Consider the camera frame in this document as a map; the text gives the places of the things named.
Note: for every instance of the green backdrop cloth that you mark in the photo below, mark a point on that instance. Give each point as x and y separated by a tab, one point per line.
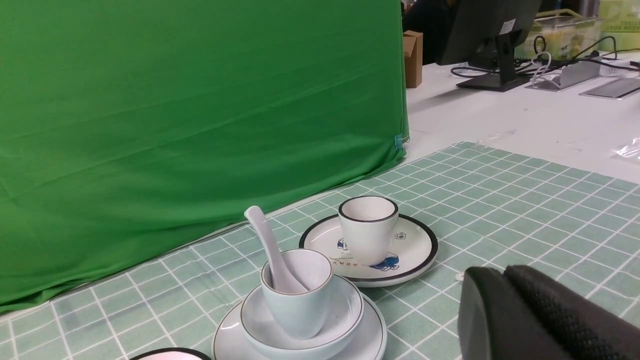
130	128

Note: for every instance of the cardboard box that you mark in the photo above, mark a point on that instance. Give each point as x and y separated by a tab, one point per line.
413	58

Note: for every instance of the clear plastic container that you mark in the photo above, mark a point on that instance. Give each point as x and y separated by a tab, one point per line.
563	33

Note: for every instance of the light blue bowl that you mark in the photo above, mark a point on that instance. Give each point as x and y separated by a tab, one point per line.
346	310

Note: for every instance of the black-rimmed patterned plate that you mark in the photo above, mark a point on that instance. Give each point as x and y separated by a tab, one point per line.
414	247

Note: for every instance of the green checkered tablecloth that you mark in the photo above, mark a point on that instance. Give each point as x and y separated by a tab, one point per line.
486	207

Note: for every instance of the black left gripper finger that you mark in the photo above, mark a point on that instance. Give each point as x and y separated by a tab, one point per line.
523	314

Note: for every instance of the black-rimmed white bowl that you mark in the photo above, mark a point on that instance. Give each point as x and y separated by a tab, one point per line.
172	353

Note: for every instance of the light blue plate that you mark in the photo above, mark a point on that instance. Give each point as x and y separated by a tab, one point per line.
369	343

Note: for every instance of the plain white spoon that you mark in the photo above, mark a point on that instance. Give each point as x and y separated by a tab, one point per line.
282	280

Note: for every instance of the silver desk socket panel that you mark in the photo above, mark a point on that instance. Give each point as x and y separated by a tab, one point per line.
545	78

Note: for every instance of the light blue cup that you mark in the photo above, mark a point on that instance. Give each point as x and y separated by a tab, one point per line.
301	316

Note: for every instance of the black computer monitor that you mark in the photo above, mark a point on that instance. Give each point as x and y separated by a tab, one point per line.
494	28

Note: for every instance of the black-rimmed white cup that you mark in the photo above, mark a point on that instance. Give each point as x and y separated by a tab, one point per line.
367	223

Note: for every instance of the silver flat panel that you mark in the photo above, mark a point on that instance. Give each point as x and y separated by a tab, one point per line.
617	89

